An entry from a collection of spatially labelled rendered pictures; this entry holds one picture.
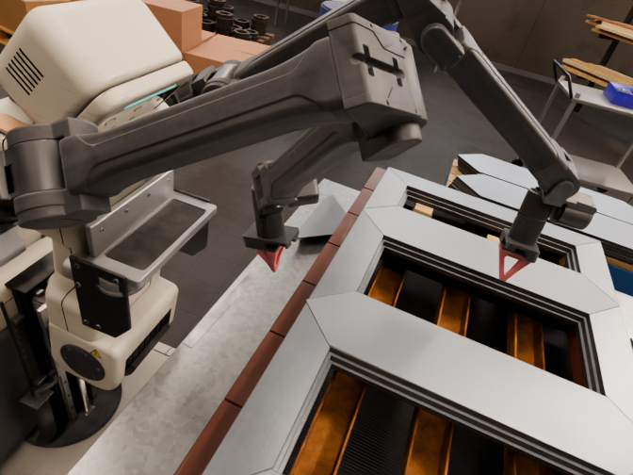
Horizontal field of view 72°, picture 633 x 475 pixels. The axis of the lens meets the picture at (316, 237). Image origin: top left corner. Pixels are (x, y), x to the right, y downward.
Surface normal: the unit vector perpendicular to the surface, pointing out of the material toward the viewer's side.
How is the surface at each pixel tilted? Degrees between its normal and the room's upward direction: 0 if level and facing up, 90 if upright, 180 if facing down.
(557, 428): 0
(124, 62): 42
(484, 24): 90
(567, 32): 90
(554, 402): 0
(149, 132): 60
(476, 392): 0
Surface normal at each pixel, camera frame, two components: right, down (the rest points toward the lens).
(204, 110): -0.33, 0.00
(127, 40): 0.76, -0.36
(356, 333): 0.20, -0.78
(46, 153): 0.40, -0.15
